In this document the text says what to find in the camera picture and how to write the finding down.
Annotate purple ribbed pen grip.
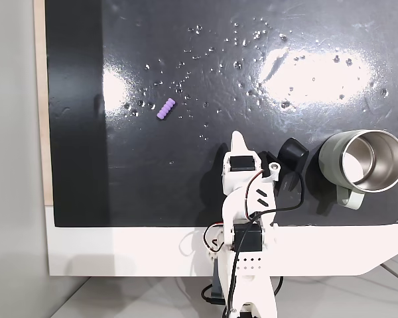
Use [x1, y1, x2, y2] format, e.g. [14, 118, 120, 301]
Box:
[156, 97, 177, 121]

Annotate black table mat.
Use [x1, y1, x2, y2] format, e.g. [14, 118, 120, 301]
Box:
[44, 0, 398, 229]

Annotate green mug steel interior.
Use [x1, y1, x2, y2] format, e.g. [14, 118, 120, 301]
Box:
[318, 129, 398, 211]

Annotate black camera cable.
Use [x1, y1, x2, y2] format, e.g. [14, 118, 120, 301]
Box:
[224, 171, 304, 318]

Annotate red white motor wires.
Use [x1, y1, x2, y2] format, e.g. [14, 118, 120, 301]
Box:
[203, 223, 227, 254]

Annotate black power cable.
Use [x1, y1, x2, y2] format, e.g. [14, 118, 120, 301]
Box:
[200, 275, 285, 305]

